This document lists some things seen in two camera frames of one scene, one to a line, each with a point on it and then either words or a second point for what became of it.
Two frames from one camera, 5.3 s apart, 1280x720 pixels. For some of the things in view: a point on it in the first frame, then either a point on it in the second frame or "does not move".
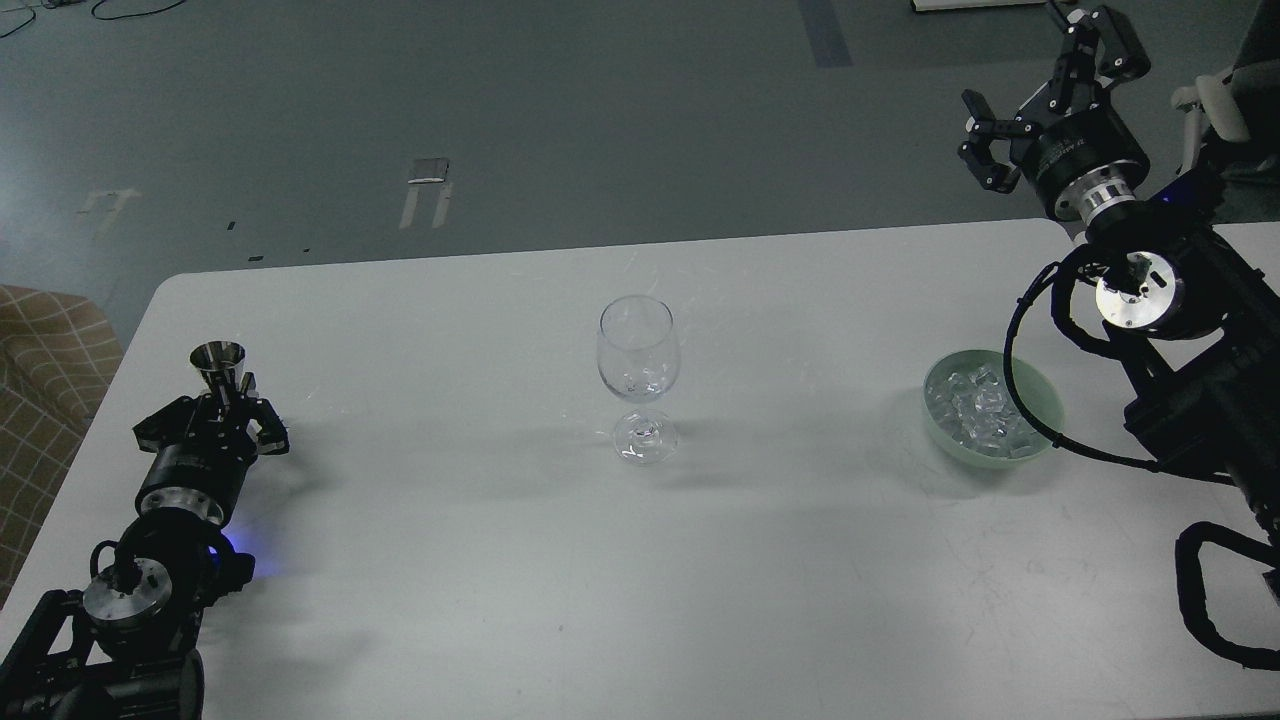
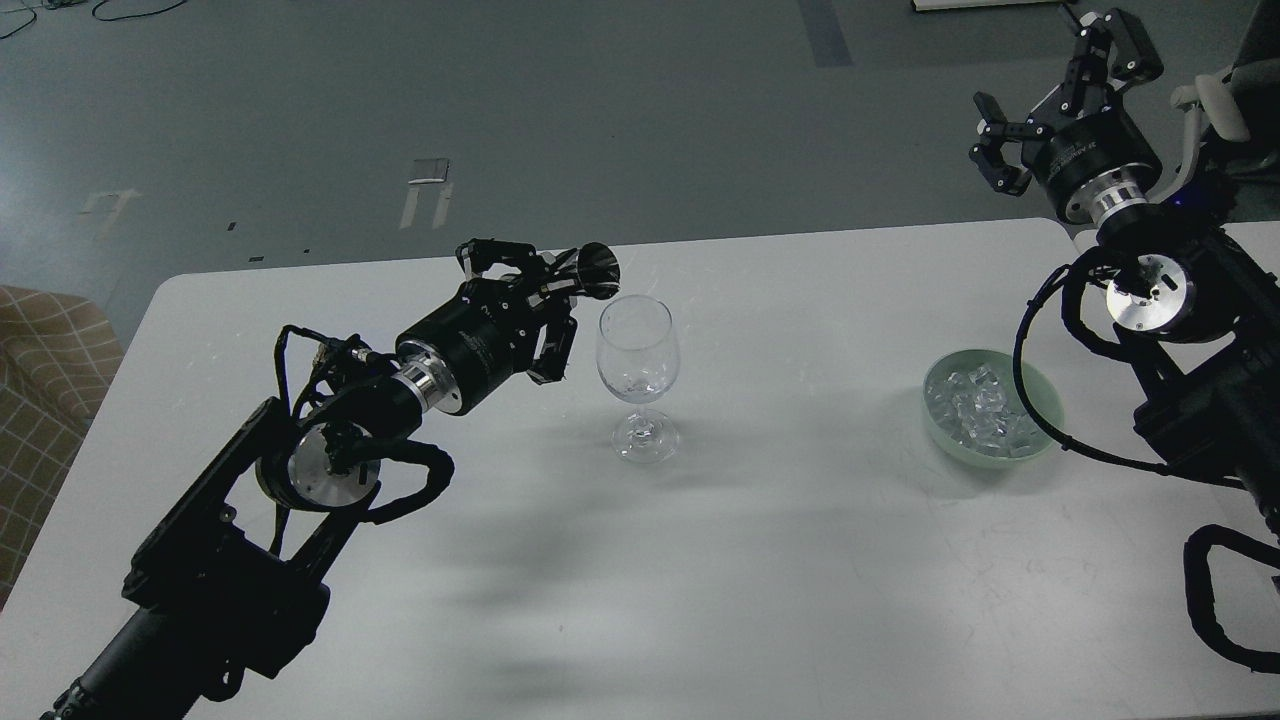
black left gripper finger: [263, 421] → [555, 345]
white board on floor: [926, 5] does not move
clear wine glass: [638, 354] does not move
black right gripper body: [1083, 161] does not move
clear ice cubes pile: [978, 407] does not move
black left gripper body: [204, 470] → [472, 344]
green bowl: [970, 417] does not move
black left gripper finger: [182, 418] → [478, 253]
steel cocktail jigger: [221, 363] → [598, 271]
